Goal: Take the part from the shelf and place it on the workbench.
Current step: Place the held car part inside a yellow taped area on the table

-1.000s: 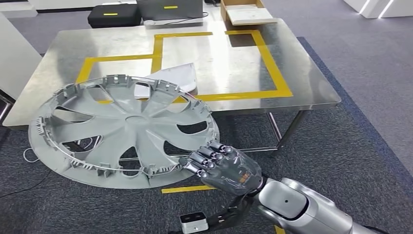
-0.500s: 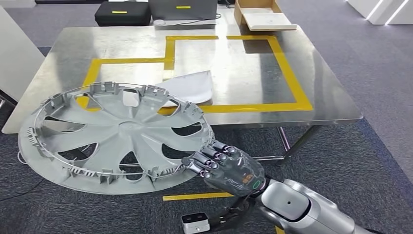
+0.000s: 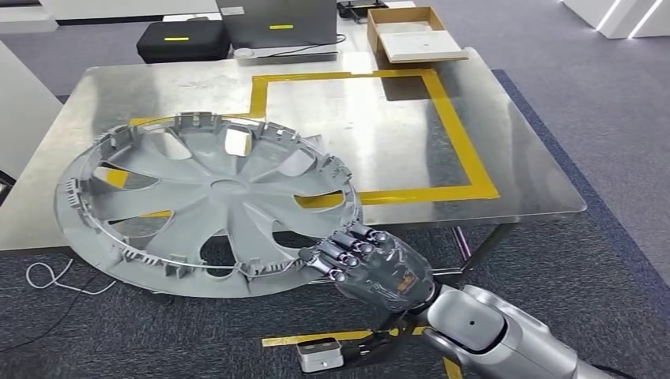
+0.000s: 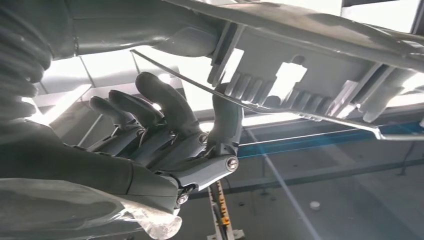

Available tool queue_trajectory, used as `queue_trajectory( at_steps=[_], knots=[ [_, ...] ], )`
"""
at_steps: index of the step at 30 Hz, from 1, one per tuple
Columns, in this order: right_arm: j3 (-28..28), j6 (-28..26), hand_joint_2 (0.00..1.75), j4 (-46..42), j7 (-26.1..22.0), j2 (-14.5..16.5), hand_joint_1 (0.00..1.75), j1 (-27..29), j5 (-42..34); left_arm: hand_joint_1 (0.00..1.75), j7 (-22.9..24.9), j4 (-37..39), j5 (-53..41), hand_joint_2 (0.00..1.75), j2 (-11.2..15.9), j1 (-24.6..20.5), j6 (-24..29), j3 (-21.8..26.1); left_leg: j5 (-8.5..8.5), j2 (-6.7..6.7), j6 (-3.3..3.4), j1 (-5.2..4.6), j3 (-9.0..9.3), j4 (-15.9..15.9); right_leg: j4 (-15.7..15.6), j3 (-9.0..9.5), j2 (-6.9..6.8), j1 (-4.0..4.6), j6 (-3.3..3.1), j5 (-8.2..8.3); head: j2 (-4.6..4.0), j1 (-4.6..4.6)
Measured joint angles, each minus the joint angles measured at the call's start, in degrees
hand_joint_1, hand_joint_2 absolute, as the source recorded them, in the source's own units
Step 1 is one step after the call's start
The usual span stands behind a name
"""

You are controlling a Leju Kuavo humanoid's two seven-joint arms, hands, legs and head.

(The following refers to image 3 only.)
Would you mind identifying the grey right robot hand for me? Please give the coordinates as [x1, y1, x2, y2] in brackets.
[298, 223, 438, 316]

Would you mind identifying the grey plastic wheel cover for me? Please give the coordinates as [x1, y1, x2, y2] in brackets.
[54, 111, 363, 300]

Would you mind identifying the stainless steel workbench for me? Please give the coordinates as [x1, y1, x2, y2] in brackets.
[0, 47, 589, 278]

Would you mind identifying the yellow straight tape strip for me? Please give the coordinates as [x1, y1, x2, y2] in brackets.
[260, 326, 427, 348]

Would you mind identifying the yellow rectangular tape outline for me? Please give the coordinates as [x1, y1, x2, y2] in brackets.
[104, 68, 502, 218]

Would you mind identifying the white foam board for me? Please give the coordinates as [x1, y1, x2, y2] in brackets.
[379, 29, 471, 65]

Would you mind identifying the flat silver device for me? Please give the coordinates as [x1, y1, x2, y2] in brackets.
[232, 44, 341, 67]

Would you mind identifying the open cardboard box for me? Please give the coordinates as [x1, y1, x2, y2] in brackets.
[366, 6, 447, 56]

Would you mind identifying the small black device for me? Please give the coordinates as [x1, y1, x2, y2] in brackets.
[336, 0, 390, 23]

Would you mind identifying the grey case with yellow label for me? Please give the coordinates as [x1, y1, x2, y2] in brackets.
[216, 0, 340, 51]

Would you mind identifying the black case with yellow label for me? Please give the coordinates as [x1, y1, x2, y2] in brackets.
[136, 20, 232, 65]

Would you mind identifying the white panel with light strips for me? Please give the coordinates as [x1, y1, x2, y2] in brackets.
[561, 0, 670, 40]

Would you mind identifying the white low cabinet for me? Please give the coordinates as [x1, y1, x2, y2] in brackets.
[0, 0, 221, 33]

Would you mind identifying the white table with metal legs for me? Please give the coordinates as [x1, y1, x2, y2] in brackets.
[0, 40, 65, 205]

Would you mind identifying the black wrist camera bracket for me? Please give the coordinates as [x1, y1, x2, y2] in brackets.
[340, 313, 423, 370]

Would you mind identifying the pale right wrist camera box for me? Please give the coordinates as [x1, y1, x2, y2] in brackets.
[295, 337, 345, 374]

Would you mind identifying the thin black cable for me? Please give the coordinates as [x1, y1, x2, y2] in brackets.
[258, 33, 349, 58]

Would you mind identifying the coiled white cable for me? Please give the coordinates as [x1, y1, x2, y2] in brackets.
[24, 257, 117, 297]

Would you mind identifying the long black cable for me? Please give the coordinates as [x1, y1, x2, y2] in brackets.
[0, 274, 108, 355]

